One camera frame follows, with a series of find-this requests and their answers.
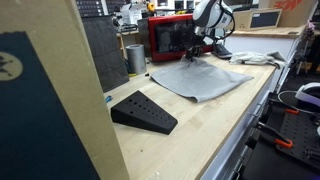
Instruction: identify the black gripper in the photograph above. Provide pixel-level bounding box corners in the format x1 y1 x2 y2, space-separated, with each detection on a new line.
185 35 206 62

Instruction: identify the grey towel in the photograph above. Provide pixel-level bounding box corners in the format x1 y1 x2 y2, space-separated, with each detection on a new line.
151 57 253 103

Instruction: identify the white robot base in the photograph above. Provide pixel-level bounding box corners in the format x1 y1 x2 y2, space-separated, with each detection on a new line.
295 82 320 107

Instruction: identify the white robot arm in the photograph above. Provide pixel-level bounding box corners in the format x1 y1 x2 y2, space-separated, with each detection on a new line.
185 0 235 61

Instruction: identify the white fluffy towel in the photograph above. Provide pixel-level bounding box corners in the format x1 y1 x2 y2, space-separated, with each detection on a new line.
229 51 287 69

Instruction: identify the red and black microwave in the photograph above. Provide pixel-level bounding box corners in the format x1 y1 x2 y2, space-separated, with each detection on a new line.
147 13 216 63

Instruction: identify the grey canvas sneaker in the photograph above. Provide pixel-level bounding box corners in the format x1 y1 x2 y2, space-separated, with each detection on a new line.
212 44 232 59

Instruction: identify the grey metal cylinder cup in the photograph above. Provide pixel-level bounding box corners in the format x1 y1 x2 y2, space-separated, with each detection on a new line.
126 44 146 75

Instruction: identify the cardboard box with black panel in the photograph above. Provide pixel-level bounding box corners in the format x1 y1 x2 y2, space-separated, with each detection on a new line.
233 8 282 31

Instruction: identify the large cardboard box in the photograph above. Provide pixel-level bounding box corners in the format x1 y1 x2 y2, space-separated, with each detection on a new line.
0 0 129 180

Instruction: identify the white cable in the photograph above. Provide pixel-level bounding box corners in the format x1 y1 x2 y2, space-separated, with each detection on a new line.
277 89 320 116

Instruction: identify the orange handled clamp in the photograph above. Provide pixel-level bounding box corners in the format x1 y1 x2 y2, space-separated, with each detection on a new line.
255 122 293 149

